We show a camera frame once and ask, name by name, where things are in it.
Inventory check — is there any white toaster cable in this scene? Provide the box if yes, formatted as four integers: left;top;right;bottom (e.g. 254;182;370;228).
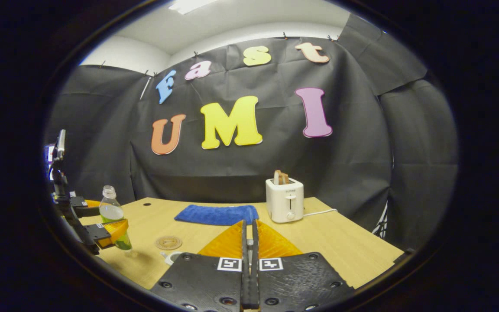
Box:
303;208;339;217

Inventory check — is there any green label water bottle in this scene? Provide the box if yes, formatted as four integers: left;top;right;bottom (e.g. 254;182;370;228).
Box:
99;185;132;251

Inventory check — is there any white toaster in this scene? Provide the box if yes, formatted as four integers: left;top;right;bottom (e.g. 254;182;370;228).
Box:
266;177;305;224

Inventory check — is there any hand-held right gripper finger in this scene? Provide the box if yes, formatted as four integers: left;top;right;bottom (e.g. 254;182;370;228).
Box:
252;219;356;312
151;219;250;312

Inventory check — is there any black backdrop cloth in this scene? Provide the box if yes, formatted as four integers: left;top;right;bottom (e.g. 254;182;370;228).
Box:
44;13;459;252

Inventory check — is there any blue towel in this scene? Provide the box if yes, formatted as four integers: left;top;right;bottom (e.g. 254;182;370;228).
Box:
174;205;259;226

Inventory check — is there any round wooden coaster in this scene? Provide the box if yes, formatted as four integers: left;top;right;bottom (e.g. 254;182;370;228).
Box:
155;235;183;250

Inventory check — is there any white teacup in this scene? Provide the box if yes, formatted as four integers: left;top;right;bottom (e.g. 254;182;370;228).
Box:
161;250;186;266

